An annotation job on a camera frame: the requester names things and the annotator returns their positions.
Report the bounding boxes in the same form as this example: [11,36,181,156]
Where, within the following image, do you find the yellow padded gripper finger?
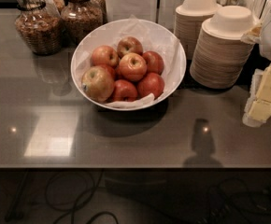
[242,64,271,127]
[241,25,261,44]

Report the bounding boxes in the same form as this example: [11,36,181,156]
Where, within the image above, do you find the right upper red apple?
[142,50,164,75]

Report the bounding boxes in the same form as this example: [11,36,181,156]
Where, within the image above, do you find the bottom right red apple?
[137,73,164,98]

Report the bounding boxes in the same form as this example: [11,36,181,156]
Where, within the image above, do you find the centre red yellow apple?
[119,53,147,82]

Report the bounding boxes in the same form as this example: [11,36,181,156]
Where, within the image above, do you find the top red apple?
[117,36,143,58]

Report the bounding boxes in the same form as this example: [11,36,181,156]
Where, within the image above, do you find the bottom centre red apple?
[111,79,137,102]

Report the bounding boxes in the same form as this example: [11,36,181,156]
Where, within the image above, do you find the hidden middle red apple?
[98,64,116,80]

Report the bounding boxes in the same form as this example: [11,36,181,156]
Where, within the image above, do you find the white bowl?
[70,18,188,112]

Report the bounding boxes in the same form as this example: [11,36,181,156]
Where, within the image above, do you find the upper left red apple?
[91,45,119,67]

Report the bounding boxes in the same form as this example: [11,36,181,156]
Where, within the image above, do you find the large left yellow-red apple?
[81,66,115,103]

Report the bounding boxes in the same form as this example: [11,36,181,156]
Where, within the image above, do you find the front stack paper bowls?
[190,6,256,90]

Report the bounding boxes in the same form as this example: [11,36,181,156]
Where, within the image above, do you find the stack paper bowls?
[190,6,256,90]
[174,0,221,60]

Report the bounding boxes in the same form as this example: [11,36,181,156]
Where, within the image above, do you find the back stack paper bowls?
[174,0,221,60]

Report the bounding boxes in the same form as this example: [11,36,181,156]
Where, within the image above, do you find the front right granola jar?
[61,0,103,44]

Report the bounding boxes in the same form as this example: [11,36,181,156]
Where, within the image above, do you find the front left granola jar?
[14,0,62,55]

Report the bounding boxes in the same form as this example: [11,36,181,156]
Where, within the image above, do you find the black floor cable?
[44,169,121,224]

